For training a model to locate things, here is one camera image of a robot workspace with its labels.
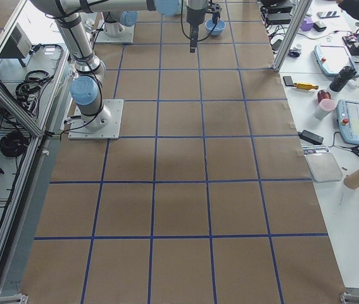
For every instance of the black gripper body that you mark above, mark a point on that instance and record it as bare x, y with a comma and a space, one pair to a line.
194, 18

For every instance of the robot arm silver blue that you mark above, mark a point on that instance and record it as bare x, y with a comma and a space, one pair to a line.
86, 90

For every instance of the pink lidded white cup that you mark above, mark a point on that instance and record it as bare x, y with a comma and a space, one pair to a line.
325, 107

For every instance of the aluminium frame post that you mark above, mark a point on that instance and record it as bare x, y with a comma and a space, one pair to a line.
296, 20

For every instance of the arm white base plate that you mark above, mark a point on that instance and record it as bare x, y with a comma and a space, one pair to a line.
115, 33
105, 126

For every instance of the black power brick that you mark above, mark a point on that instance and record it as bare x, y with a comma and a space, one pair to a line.
310, 137

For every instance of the red apple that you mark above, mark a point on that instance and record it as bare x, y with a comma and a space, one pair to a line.
323, 94

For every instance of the far teach pendant tablet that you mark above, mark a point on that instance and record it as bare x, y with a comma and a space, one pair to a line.
332, 59

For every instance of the yellow brass cylinder tool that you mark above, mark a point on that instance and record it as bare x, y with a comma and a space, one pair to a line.
305, 86

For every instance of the black phone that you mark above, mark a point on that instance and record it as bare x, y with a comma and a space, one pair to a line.
288, 81

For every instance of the blue bowl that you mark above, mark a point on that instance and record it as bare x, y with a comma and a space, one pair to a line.
214, 29

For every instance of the grey perforated metal box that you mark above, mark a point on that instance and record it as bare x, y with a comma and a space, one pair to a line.
17, 47

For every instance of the black water bottle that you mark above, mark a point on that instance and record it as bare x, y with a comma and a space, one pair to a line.
342, 78

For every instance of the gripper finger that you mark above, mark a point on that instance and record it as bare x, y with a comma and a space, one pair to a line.
193, 37

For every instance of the purple plastic box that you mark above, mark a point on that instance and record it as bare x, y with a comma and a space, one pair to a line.
307, 24

